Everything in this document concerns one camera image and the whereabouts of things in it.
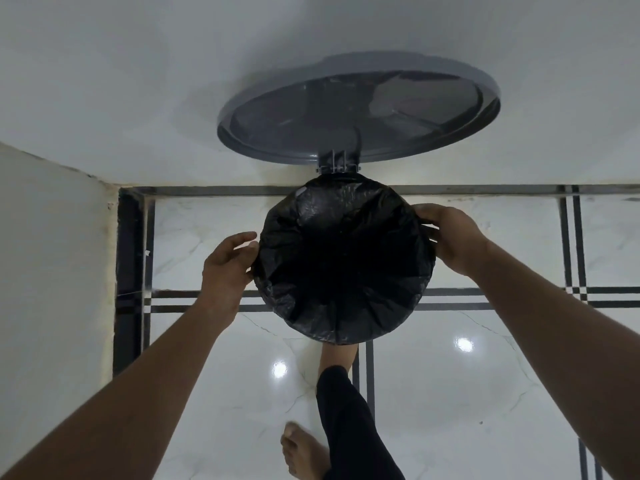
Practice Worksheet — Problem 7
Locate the person's left hand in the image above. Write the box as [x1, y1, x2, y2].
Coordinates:
[196, 232, 260, 330]

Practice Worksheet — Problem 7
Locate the person's right hand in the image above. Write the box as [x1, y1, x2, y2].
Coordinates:
[412, 203, 490, 277]

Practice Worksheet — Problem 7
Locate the black plastic trash bag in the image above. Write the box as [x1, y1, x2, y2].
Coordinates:
[251, 172, 437, 346]

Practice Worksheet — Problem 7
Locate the person's right forearm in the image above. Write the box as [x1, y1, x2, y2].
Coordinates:
[469, 240, 640, 480]

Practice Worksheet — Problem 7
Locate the person's left forearm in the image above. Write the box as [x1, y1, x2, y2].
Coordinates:
[0, 295, 242, 480]

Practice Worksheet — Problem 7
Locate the gray round bin lid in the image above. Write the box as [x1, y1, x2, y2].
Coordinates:
[216, 51, 502, 166]

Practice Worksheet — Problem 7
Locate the person's right leg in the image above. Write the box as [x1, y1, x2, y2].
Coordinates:
[315, 343, 406, 480]

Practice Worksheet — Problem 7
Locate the person's left foot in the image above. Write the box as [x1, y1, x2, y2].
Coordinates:
[280, 421, 332, 480]

